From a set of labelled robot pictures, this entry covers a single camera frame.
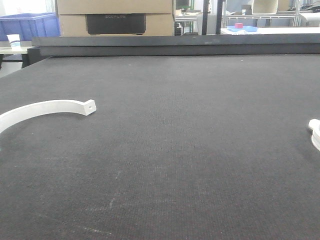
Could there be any light blue tray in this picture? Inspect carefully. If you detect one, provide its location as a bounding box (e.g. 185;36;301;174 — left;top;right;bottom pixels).
227;25;258;33

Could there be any white PVC fitting at right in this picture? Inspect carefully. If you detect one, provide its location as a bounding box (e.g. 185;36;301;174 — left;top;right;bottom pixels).
308;119;320;151

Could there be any red cylinder object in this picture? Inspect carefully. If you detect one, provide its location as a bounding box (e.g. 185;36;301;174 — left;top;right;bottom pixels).
234;23;243;29

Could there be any blue plastic crate background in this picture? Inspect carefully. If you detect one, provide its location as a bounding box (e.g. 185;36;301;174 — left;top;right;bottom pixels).
0;12;61;42

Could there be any white curved PVC pipe clamp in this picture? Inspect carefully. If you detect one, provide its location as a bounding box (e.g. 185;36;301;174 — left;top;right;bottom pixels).
0;99;97;133

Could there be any lower cardboard box black panel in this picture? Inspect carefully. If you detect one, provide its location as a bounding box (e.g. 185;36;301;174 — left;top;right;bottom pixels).
58;13;175;37

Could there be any upper cardboard box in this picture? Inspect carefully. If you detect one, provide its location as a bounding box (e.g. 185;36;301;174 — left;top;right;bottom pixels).
56;0;174;15

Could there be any white paper cup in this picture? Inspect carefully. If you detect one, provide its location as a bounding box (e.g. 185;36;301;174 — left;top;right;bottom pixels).
7;34;21;49

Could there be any beige square duct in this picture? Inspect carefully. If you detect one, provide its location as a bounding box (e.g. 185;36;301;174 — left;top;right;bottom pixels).
252;0;279;15

